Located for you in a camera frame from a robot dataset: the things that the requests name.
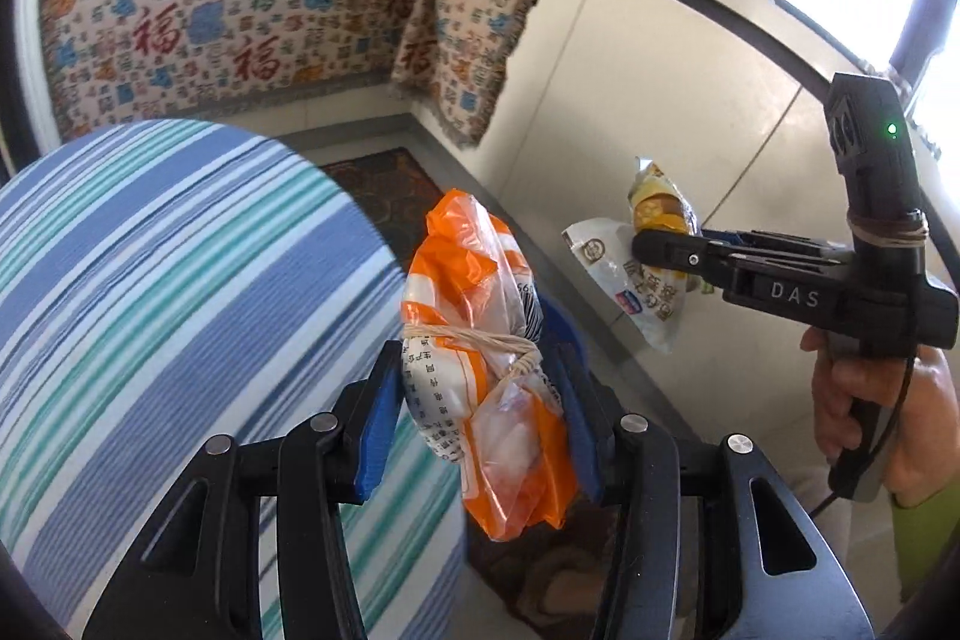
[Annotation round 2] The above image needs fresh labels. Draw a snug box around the person's right hand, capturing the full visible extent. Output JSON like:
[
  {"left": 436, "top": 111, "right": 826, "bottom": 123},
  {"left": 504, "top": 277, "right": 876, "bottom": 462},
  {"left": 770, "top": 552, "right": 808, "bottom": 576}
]
[{"left": 799, "top": 324, "right": 960, "bottom": 510}]

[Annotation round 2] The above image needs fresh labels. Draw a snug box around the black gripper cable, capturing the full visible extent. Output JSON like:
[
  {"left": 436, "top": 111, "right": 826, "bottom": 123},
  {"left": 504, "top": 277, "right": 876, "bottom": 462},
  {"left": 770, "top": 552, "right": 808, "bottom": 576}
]
[{"left": 807, "top": 352, "right": 921, "bottom": 522}]

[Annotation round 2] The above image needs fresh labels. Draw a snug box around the patterned fabric side cover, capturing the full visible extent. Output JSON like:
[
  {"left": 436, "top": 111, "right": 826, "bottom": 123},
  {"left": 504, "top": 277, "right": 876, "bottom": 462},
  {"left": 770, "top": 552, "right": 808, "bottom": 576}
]
[{"left": 391, "top": 0, "right": 537, "bottom": 148}]

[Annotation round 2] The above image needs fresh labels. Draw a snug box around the white yellow bread wrapper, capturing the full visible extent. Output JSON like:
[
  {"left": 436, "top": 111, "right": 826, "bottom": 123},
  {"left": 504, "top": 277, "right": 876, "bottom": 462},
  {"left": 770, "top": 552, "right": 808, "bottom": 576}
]
[{"left": 563, "top": 158, "right": 700, "bottom": 354}]

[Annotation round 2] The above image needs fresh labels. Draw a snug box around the blue striped tablecloth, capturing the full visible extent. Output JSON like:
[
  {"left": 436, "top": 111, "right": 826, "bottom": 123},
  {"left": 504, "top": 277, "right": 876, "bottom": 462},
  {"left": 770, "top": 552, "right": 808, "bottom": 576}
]
[{"left": 2, "top": 120, "right": 466, "bottom": 638}]

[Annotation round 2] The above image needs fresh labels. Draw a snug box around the white kitchen cabinet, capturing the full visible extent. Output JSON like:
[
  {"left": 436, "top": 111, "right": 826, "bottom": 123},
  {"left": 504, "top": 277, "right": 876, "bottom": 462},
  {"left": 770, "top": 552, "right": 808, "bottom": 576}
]
[{"left": 449, "top": 0, "right": 848, "bottom": 468}]

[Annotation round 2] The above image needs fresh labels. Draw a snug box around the orange white plastic bag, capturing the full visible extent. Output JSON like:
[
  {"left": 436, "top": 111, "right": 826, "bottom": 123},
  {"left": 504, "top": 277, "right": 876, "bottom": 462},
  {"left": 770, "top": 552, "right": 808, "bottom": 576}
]
[{"left": 400, "top": 190, "right": 578, "bottom": 542}]

